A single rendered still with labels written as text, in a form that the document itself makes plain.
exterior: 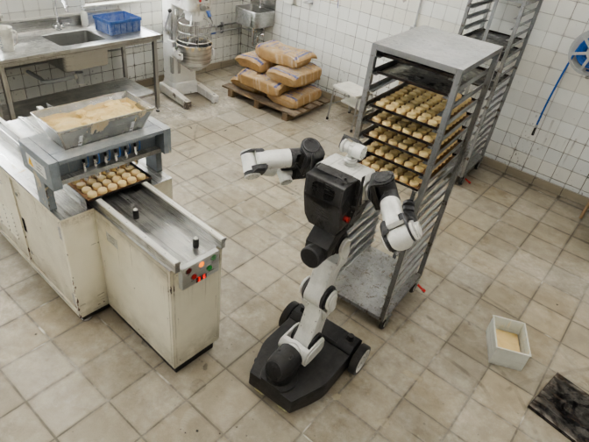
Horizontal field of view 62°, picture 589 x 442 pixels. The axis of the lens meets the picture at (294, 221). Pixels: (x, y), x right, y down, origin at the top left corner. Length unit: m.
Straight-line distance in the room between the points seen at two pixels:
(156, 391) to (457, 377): 1.85
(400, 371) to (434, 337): 0.42
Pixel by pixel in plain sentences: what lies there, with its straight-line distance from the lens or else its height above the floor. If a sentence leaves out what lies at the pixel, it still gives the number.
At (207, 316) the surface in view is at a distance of 2.88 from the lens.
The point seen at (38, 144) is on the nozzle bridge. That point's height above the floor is 1.18.
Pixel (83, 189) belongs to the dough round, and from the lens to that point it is 2.92.
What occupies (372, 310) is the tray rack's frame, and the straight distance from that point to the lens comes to 3.36.
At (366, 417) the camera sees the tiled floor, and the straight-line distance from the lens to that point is 3.02.
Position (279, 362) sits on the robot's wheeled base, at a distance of 2.69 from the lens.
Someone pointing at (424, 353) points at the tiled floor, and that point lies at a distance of 3.43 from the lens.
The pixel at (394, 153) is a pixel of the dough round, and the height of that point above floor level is 1.24.
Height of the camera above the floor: 2.47
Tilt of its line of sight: 36 degrees down
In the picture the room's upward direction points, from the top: 8 degrees clockwise
